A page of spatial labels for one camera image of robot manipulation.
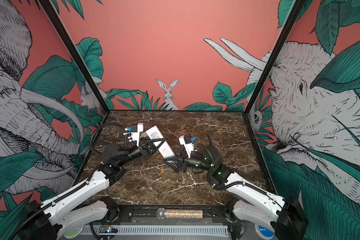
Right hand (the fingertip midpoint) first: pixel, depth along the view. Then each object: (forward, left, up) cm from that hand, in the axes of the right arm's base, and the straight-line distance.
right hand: (165, 159), depth 60 cm
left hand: (+5, +1, +6) cm, 8 cm away
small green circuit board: (-22, +29, -30) cm, 47 cm away
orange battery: (+6, +7, -31) cm, 32 cm away
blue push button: (-23, -45, -29) cm, 58 cm away
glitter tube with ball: (-16, +3, -26) cm, 31 cm away
